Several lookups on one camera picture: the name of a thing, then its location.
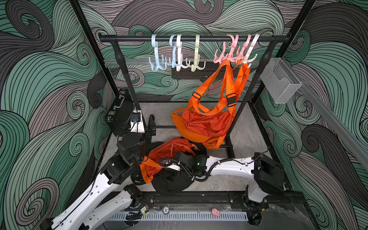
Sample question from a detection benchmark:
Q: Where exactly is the orange crossbody bag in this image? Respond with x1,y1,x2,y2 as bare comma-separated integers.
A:
204,63,250,150
172,61,237,149

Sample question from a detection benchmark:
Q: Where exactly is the black bag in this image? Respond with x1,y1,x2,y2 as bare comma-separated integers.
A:
151,169,193,196
131,138,207,186

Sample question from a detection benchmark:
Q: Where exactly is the rust red bag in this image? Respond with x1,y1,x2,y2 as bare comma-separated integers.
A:
177,109,233,142

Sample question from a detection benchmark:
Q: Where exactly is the orange backpack bag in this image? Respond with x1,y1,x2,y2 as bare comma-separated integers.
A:
187,60,236,118

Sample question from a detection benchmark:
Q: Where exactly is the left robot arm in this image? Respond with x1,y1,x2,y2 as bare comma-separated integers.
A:
41,110,147,230

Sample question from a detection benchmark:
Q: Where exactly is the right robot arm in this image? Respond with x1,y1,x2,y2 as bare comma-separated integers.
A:
163,152,285,204

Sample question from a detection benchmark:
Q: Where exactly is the light blue hook leftmost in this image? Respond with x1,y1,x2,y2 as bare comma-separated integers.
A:
149,34,167,71

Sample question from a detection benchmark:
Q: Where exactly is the light blue hook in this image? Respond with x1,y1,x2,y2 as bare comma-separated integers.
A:
169,34,177,68
149,34,167,71

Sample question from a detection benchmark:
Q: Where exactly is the pale green hook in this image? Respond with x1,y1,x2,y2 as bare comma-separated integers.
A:
191,34,206,72

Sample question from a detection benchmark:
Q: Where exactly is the white hook left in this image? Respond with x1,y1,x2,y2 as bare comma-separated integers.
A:
176,34,190,72

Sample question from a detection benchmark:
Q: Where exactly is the white hook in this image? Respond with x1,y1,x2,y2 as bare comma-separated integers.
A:
176,34,190,72
242,34,260,68

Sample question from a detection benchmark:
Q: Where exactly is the pink hook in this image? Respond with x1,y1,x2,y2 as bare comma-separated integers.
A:
213,42,226,64
236,34,252,64
225,34,239,62

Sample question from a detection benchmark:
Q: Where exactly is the white hook rightmost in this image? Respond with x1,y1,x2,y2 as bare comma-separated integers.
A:
242,34,260,68

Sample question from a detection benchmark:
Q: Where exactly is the black hard case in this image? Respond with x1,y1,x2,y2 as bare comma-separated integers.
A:
106,89,134,137

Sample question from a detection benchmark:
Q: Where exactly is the pink small object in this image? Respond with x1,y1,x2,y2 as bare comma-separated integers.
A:
211,208,220,218

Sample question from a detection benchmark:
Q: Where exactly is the front poker chip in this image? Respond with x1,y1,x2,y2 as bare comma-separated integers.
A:
162,206,170,215

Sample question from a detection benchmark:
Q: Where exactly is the black clothes rack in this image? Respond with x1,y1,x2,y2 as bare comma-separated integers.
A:
98,33,291,158

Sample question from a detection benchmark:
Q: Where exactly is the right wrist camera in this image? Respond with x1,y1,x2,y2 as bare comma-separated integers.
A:
165,163,181,171

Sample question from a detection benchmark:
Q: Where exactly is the white slotted cable duct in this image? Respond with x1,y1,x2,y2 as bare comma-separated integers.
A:
110,211,249,222

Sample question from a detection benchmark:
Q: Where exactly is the clear mesh wall bin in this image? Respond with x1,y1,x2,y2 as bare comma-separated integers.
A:
260,57,302,104

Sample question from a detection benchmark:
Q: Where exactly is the aluminium wall rail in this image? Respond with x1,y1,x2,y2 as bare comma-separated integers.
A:
286,61,368,168

